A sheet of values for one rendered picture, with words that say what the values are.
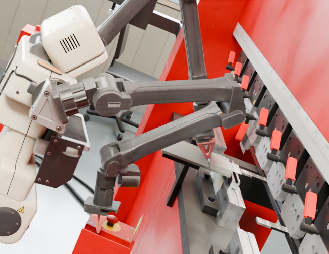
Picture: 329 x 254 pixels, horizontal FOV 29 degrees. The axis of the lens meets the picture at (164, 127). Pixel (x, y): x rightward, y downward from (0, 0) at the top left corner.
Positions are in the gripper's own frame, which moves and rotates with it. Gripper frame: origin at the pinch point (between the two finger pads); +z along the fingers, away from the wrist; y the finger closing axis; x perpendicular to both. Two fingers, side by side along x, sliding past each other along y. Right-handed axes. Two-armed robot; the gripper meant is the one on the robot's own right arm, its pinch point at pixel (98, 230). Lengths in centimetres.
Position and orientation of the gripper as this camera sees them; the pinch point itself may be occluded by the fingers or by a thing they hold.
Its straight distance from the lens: 196.3
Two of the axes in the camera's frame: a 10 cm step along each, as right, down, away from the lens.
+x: 1.0, -2.6, 9.6
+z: -1.6, 9.5, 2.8
